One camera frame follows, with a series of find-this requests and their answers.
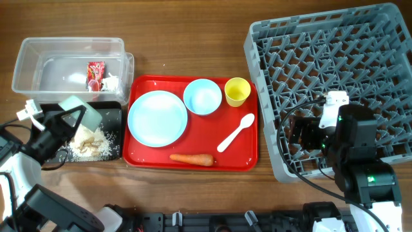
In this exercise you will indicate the yellow plastic cup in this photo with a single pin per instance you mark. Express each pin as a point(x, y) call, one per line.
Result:
point(237, 91)

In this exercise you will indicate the grey dishwasher rack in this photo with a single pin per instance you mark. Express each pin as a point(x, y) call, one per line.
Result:
point(365, 51)

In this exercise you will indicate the light blue plate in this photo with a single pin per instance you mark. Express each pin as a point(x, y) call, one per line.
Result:
point(157, 118)

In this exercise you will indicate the red serving tray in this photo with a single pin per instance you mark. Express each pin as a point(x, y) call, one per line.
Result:
point(202, 135)

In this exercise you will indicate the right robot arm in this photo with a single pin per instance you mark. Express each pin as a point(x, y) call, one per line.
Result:
point(369, 186)

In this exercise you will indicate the red snack wrapper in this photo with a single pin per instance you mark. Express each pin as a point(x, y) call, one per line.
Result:
point(95, 74)

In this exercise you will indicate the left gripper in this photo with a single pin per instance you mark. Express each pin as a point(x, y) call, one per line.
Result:
point(51, 125)

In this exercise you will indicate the light blue bowl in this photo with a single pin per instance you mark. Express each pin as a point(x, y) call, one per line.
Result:
point(202, 96)

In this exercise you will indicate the orange carrot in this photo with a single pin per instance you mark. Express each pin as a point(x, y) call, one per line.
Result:
point(199, 160)

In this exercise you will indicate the black food waste tray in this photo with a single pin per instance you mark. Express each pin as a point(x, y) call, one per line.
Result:
point(111, 126)

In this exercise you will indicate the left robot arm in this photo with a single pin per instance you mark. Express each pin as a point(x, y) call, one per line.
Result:
point(28, 204)

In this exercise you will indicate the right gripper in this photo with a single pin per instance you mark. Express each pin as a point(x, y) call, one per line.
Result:
point(300, 134)

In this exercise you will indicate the white plastic spoon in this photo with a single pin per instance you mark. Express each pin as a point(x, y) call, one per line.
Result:
point(245, 122)

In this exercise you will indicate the white tissue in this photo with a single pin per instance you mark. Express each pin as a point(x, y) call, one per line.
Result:
point(110, 84)

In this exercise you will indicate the rice and food scraps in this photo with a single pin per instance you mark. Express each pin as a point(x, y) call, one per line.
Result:
point(89, 146)

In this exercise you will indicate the clear plastic waste bin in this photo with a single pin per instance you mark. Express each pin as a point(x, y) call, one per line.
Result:
point(51, 69)

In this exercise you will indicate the green bowl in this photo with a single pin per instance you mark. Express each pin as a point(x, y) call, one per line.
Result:
point(91, 119)

